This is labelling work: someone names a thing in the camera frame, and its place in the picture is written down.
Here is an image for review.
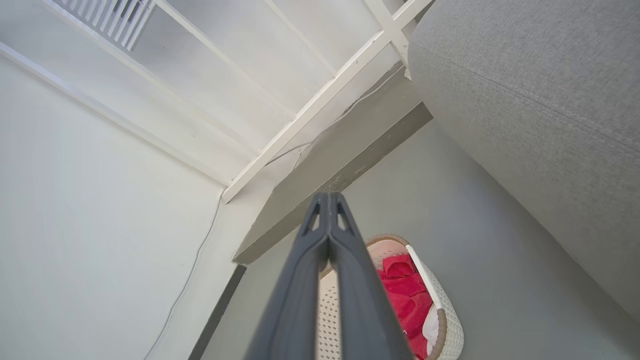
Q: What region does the white garment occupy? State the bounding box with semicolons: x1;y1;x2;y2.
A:
422;303;441;356

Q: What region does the thin grey cable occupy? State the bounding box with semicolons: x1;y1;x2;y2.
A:
144;65;407;360

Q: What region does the raised grey concrete step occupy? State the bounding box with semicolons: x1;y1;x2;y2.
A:
232;62;434;265

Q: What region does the black baseboard strip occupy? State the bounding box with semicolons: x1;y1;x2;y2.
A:
187;264;248;360

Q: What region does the white wooden railing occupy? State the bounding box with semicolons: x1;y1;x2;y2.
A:
0;0;434;204

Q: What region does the red basketball jersey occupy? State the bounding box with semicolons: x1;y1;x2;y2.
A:
376;253;435;360

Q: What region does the white plastic laundry basket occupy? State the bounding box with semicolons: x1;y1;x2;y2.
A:
317;234;465;360

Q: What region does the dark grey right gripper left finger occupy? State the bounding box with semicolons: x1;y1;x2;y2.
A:
245;192;331;360

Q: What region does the grey fabric sofa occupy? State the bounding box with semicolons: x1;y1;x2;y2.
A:
407;0;640;326

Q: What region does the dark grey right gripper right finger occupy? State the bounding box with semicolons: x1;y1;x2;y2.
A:
329;192;415;360

